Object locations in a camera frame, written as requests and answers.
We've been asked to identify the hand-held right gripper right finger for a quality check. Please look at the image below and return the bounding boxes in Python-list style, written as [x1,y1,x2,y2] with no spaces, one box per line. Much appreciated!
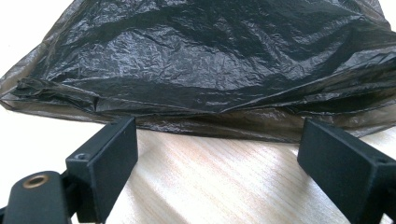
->
[297,118,396,224]

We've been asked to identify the black plastic trash bag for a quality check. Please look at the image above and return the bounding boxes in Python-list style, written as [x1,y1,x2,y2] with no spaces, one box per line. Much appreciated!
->
[0,0,396,144]

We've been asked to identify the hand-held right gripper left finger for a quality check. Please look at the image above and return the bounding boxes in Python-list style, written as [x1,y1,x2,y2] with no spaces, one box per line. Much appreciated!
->
[65,116,139,224]

